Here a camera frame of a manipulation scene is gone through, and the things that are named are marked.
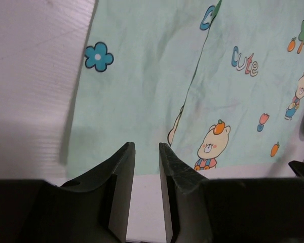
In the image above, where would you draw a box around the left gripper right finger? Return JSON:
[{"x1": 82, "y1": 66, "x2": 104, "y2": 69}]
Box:
[{"x1": 159, "y1": 143, "x2": 213, "y2": 243}]

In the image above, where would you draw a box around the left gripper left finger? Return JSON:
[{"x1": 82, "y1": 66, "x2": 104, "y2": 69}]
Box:
[{"x1": 40, "y1": 142, "x2": 135, "y2": 242}]

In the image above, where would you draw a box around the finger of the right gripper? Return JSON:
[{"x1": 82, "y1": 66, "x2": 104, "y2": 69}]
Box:
[{"x1": 288, "y1": 160, "x2": 304, "y2": 177}]

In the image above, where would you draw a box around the green cartoon print cloth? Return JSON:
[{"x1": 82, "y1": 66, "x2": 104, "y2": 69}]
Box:
[{"x1": 66, "y1": 1, "x2": 304, "y2": 177}]

